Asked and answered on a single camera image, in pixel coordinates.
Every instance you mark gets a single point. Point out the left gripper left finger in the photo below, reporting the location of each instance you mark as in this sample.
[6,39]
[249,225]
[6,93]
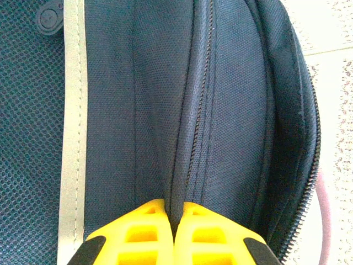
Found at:
[132,240]

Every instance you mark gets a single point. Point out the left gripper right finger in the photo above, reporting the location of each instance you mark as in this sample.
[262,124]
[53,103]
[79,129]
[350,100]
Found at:
[215,240]

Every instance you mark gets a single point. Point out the navy blue backpack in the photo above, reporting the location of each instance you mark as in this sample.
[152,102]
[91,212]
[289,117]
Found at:
[154,96]

